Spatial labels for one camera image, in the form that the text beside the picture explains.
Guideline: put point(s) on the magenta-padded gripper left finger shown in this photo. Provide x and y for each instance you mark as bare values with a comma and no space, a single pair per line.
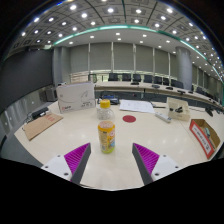
76,159

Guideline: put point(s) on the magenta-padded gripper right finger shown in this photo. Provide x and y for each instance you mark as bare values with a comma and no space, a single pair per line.
148,159

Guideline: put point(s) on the yellow-capped orange drink bottle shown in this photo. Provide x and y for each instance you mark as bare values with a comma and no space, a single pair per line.
106,138

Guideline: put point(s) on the flat round red coaster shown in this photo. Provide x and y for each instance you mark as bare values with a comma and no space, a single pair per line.
129,118

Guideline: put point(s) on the small white oblong box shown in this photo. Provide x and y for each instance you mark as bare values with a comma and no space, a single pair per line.
163,116

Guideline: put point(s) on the flat brown cardboard envelope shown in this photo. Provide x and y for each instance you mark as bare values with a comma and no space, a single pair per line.
41,125

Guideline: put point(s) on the black pen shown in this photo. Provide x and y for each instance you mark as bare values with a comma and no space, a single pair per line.
158,107

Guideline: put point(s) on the white printed paper sheet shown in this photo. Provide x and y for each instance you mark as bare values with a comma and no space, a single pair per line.
136,106

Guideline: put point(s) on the black power adapter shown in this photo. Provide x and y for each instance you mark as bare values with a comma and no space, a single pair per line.
40,112

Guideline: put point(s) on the open white cardboard box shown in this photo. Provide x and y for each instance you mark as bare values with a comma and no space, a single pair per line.
178,108

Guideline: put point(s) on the brown carton with red label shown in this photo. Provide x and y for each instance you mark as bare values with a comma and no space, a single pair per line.
204,136

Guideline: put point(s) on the white paper ream box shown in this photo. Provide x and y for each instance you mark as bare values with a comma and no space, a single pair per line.
75,97

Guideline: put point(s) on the black desk phone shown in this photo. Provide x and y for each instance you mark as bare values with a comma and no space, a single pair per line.
112,100

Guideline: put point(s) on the grey box monitor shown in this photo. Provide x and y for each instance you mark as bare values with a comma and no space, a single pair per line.
51,94

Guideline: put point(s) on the long curved conference desk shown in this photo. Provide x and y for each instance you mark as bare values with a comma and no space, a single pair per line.
143,87

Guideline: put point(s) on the row of black office chairs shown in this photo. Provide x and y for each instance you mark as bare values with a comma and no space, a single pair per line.
136,77

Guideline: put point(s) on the group of ceiling lights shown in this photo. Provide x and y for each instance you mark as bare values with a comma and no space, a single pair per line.
110,10

